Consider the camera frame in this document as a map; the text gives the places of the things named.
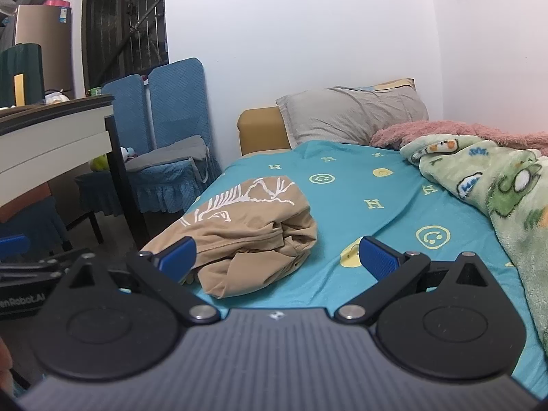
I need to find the yellow pillow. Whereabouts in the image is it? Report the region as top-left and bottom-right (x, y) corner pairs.
(360, 78), (416, 93)

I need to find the tan padded headboard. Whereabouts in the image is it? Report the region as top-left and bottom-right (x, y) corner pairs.
(237, 106), (294, 157)

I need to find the white and black desk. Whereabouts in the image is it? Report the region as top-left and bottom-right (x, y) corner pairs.
(0, 93), (148, 251)

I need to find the pink fluffy blanket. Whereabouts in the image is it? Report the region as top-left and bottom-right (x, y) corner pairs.
(369, 120), (548, 157)

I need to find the blue covered chair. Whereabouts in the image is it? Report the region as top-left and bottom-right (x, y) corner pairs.
(122, 57), (224, 215)
(75, 74), (152, 245)
(0, 197), (73, 263)

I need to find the brown refrigerator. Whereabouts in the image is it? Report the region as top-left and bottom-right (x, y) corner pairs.
(15, 4), (73, 100)

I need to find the grey seat cushion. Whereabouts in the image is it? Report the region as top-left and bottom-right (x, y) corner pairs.
(124, 135), (211, 170)

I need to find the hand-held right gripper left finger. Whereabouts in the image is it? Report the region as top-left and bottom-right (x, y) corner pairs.
(58, 236), (223, 324)

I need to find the grey pillow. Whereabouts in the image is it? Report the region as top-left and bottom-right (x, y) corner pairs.
(275, 86), (429, 148)

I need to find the dark green chair back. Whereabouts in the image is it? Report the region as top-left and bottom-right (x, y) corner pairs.
(0, 43), (45, 108)

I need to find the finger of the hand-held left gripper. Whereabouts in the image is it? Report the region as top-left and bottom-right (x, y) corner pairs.
(0, 249), (83, 287)
(0, 235), (30, 260)

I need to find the dark barred door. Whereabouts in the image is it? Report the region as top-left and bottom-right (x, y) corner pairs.
(81, 0), (171, 91)

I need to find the teal printed bed sheet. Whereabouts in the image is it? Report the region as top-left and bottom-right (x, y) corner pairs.
(188, 139), (548, 388)

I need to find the tan t-shirt with white print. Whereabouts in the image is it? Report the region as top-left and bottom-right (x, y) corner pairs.
(139, 175), (318, 299)

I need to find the green cartoon printed blanket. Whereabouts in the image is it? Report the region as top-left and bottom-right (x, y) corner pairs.
(400, 134), (548, 352)

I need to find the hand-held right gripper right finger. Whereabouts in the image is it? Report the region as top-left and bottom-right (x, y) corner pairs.
(334, 235), (499, 324)

